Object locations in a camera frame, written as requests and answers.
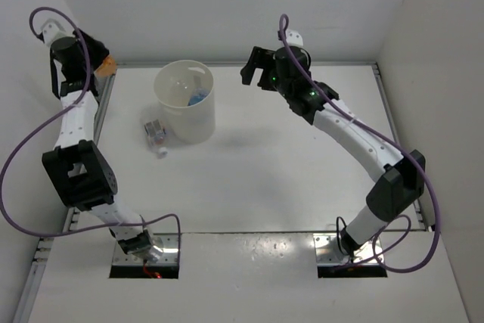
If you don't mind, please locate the cream cylindrical bin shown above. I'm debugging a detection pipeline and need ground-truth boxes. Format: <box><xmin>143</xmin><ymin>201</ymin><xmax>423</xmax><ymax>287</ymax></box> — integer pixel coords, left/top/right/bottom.
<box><xmin>154</xmin><ymin>60</ymin><xmax>216</xmax><ymax>144</ymax></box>

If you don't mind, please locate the clear plastic bottle blue cap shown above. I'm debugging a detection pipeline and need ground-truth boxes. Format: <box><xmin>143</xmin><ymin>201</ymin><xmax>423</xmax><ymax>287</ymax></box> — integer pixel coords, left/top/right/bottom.
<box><xmin>169</xmin><ymin>76</ymin><xmax>197</xmax><ymax>107</ymax></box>

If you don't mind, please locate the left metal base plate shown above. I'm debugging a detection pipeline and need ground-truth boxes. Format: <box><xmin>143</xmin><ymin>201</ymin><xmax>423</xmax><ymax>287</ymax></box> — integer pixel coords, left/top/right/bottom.
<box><xmin>111</xmin><ymin>234</ymin><xmax>178</xmax><ymax>267</ymax></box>

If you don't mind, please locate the blue label plastic bottle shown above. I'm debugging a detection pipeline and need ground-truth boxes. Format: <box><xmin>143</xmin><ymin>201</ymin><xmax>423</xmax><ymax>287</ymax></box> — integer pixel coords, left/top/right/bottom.
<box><xmin>188</xmin><ymin>88</ymin><xmax>209</xmax><ymax>107</ymax></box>

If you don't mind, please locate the aluminium frame rail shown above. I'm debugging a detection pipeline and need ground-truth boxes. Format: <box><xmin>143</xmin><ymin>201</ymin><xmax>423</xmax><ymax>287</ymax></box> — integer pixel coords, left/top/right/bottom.
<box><xmin>93</xmin><ymin>71</ymin><xmax>116</xmax><ymax>144</ymax></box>

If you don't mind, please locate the metal base plate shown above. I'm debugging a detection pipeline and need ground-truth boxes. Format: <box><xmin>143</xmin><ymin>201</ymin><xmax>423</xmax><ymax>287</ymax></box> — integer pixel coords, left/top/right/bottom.
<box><xmin>111</xmin><ymin>234</ymin><xmax>178</xmax><ymax>267</ymax></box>
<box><xmin>313</xmin><ymin>232</ymin><xmax>378</xmax><ymax>267</ymax></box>

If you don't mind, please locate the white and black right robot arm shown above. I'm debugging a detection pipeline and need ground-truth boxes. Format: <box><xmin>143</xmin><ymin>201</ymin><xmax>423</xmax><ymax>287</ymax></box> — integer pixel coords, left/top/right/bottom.
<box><xmin>240</xmin><ymin>47</ymin><xmax>426</xmax><ymax>256</ymax></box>

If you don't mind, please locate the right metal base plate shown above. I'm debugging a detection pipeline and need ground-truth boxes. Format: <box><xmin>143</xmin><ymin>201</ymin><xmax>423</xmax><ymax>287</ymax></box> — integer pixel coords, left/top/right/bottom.
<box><xmin>313</xmin><ymin>232</ymin><xmax>378</xmax><ymax>267</ymax></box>

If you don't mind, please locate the small clear bottle white cap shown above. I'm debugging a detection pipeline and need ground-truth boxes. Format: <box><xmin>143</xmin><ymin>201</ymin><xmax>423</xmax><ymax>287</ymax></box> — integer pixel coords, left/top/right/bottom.
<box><xmin>143</xmin><ymin>119</ymin><xmax>168</xmax><ymax>158</ymax></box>

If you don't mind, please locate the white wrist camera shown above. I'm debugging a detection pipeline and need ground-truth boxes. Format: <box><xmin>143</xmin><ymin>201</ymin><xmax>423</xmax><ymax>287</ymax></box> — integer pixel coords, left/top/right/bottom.
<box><xmin>285</xmin><ymin>29</ymin><xmax>304</xmax><ymax>48</ymax></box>
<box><xmin>41</xmin><ymin>19</ymin><xmax>67</xmax><ymax>47</ymax></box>

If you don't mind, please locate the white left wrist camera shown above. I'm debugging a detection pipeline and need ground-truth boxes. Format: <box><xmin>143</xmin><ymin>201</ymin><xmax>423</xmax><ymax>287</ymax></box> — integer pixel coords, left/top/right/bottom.
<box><xmin>41</xmin><ymin>19</ymin><xmax>67</xmax><ymax>47</ymax></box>

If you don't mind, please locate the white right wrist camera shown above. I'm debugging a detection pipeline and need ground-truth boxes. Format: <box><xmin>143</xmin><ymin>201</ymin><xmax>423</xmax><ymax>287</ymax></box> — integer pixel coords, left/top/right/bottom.
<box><xmin>285</xmin><ymin>29</ymin><xmax>304</xmax><ymax>48</ymax></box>

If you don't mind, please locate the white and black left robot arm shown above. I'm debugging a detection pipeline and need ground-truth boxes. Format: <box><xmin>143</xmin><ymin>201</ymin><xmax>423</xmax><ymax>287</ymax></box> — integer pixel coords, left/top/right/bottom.
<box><xmin>42</xmin><ymin>31</ymin><xmax>163</xmax><ymax>262</ymax></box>

